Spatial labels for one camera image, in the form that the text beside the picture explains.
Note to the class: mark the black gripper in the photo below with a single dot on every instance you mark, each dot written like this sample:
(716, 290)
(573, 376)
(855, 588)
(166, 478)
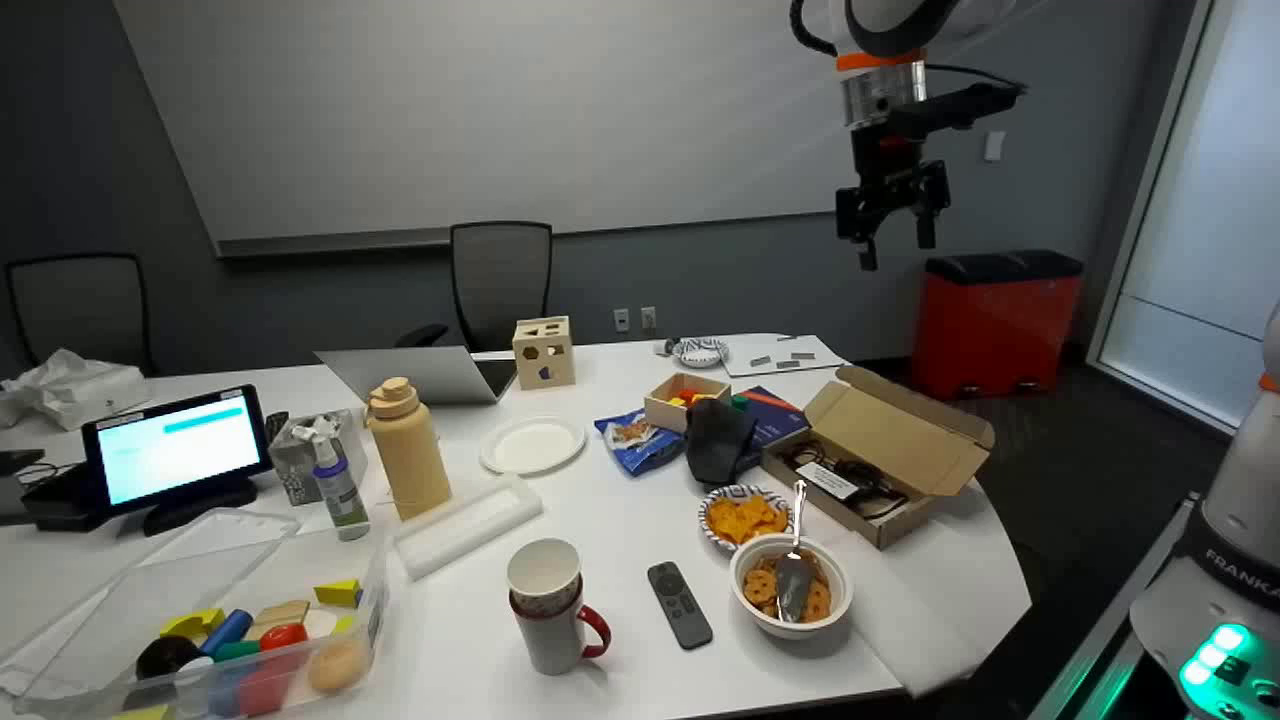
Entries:
(888, 172)

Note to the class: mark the brown cardboard box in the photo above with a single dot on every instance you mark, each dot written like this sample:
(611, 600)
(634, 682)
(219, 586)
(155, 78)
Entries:
(887, 441)

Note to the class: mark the small wooden box with fruit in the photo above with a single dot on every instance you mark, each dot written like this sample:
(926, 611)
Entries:
(680, 397)

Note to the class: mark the red trash bin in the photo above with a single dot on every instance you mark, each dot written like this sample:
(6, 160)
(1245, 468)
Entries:
(993, 326)

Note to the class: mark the blue and red book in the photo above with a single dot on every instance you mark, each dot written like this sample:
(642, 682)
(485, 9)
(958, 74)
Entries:
(779, 417)

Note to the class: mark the frosted glass door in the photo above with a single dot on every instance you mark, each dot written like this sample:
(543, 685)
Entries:
(1200, 215)

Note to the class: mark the patterned bowl with orange chips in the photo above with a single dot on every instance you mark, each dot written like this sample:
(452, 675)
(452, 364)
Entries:
(741, 523)

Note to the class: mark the blue snack bag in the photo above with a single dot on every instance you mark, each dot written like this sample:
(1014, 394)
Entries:
(642, 445)

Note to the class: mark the metal spoon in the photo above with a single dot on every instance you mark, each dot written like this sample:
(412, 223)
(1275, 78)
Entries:
(793, 554)

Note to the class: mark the wooden shape sorter cube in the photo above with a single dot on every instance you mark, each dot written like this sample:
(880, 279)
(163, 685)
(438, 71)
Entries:
(544, 353)

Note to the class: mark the white bowl with crackers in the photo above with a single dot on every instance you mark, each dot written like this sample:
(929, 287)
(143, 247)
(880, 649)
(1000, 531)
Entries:
(825, 605)

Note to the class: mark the black mesh office chair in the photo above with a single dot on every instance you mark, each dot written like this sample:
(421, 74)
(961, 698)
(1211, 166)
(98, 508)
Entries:
(501, 273)
(83, 305)

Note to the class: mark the white projection board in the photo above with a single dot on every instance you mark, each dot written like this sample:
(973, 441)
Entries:
(507, 122)

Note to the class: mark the white round plate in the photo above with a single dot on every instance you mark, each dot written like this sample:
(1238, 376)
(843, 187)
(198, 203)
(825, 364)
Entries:
(532, 445)

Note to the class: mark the black remote control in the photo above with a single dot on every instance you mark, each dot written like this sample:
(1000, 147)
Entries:
(678, 605)

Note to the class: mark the grey laptop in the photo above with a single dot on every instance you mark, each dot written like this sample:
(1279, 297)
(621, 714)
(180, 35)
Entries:
(404, 375)

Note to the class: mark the white rectangular tray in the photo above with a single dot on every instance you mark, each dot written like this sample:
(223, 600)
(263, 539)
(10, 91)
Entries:
(464, 525)

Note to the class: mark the beige water bottle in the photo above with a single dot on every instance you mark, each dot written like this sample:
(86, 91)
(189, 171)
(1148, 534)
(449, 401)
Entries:
(410, 462)

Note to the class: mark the small clear spray bottle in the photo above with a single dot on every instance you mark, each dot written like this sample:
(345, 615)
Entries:
(342, 492)

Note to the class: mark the clear plastic toy bin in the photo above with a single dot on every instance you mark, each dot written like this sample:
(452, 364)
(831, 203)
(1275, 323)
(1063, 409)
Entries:
(364, 586)

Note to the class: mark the small grey drink carton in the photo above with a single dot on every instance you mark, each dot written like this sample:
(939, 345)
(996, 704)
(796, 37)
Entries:
(292, 464)

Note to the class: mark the yellow toy block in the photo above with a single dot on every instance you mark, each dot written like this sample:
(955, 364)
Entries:
(337, 592)

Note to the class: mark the tan toy ball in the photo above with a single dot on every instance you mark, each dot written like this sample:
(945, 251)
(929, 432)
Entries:
(337, 664)

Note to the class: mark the red toy piece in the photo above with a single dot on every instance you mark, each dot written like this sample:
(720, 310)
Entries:
(286, 638)

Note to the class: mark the black tablet with lit screen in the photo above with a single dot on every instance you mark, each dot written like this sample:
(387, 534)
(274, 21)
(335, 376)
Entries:
(178, 451)

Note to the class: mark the blue toy cylinder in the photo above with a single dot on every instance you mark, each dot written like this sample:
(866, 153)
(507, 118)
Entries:
(228, 629)

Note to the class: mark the black toy piece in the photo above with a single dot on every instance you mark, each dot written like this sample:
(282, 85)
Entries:
(166, 659)

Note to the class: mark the white plastic bag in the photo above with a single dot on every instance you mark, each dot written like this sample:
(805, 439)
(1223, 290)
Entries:
(64, 387)

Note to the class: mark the clear plastic bin lid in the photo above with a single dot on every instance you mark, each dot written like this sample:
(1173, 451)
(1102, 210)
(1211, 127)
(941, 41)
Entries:
(122, 586)

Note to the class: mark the black case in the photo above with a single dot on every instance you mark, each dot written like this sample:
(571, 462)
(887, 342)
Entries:
(52, 500)

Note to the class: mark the white light switch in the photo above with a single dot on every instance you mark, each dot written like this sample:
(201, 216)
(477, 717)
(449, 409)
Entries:
(996, 147)

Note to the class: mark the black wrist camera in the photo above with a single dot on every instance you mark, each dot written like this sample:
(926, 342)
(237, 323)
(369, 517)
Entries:
(966, 106)

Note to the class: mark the white wall outlet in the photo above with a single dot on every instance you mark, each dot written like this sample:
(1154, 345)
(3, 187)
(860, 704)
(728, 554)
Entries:
(651, 316)
(621, 316)

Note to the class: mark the grey robot stand rail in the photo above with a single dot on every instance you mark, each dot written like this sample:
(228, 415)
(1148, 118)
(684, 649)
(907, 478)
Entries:
(1105, 625)

